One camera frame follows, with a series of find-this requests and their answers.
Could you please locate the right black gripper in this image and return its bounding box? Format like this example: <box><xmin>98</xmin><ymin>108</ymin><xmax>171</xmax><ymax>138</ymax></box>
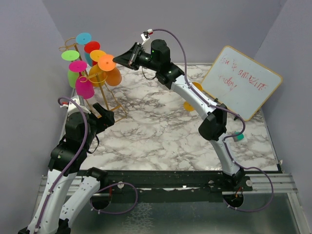
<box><xmin>112</xmin><ymin>43</ymin><xmax>159</xmax><ymax>73</ymax></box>

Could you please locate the orange wine glass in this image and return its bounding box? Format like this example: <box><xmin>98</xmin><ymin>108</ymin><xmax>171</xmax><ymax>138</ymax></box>
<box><xmin>97</xmin><ymin>54</ymin><xmax>122</xmax><ymax>86</ymax></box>

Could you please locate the yellow wine glass front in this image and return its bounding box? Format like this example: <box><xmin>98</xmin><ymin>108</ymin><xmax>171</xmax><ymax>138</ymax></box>
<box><xmin>183</xmin><ymin>82</ymin><xmax>203</xmax><ymax>112</ymax></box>

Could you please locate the yellow wine glass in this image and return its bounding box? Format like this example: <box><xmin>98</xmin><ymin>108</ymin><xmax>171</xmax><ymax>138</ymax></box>
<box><xmin>89</xmin><ymin>49</ymin><xmax>107</xmax><ymax>87</ymax></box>
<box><xmin>183</xmin><ymin>82</ymin><xmax>203</xmax><ymax>112</ymax></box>

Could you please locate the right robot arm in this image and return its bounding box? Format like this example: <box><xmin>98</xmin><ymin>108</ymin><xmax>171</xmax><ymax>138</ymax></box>
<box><xmin>113</xmin><ymin>39</ymin><xmax>245</xmax><ymax>191</ymax></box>

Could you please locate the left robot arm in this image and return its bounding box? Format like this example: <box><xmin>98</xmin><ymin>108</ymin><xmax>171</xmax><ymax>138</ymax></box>
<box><xmin>19</xmin><ymin>103</ymin><xmax>115</xmax><ymax>234</ymax></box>

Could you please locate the pink wine glass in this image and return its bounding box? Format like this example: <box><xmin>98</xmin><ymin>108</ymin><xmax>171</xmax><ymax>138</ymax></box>
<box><xmin>69</xmin><ymin>60</ymin><xmax>95</xmax><ymax>99</ymax></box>

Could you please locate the yellow wine glass rear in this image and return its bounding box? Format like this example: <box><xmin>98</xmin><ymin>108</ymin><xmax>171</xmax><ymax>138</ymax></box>
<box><xmin>89</xmin><ymin>49</ymin><xmax>107</xmax><ymax>87</ymax></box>

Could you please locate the red wine glass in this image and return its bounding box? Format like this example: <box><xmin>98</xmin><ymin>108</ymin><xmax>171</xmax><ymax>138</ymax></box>
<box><xmin>84</xmin><ymin>41</ymin><xmax>100</xmax><ymax>67</ymax></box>

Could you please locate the cyan wine glass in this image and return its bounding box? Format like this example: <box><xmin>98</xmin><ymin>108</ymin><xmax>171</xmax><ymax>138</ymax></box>
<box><xmin>76</xmin><ymin>32</ymin><xmax>92</xmax><ymax>45</ymax></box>

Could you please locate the green wine glass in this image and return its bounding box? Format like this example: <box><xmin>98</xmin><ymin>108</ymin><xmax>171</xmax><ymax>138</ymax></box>
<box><xmin>61</xmin><ymin>50</ymin><xmax>79</xmax><ymax>88</ymax></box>

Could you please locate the yellow framed whiteboard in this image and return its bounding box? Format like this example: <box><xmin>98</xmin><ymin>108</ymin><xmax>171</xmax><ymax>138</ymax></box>
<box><xmin>201</xmin><ymin>46</ymin><xmax>283</xmax><ymax>121</ymax></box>

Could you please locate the green grey eraser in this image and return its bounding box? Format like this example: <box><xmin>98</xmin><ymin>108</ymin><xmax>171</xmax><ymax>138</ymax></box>
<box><xmin>233</xmin><ymin>132</ymin><xmax>245</xmax><ymax>142</ymax></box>

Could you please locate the gold wire glass rack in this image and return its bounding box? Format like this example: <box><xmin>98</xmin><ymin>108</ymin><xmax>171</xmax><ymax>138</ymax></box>
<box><xmin>59</xmin><ymin>37</ymin><xmax>127</xmax><ymax>121</ymax></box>

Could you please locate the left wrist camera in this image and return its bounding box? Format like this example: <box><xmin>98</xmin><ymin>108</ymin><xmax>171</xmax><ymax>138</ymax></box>
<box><xmin>58</xmin><ymin>95</ymin><xmax>91</xmax><ymax>115</ymax></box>

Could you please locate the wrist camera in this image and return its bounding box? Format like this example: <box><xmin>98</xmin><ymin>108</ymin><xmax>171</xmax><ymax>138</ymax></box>
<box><xmin>140</xmin><ymin>29</ymin><xmax>153</xmax><ymax>48</ymax></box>
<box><xmin>58</xmin><ymin>95</ymin><xmax>91</xmax><ymax>115</ymax></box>

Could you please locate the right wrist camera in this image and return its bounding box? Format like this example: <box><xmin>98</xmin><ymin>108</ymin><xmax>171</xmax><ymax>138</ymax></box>
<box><xmin>140</xmin><ymin>29</ymin><xmax>153</xmax><ymax>48</ymax></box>

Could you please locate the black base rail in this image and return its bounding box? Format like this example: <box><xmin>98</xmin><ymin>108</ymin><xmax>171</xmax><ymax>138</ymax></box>
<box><xmin>47</xmin><ymin>167</ymin><xmax>254</xmax><ymax>204</ymax></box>

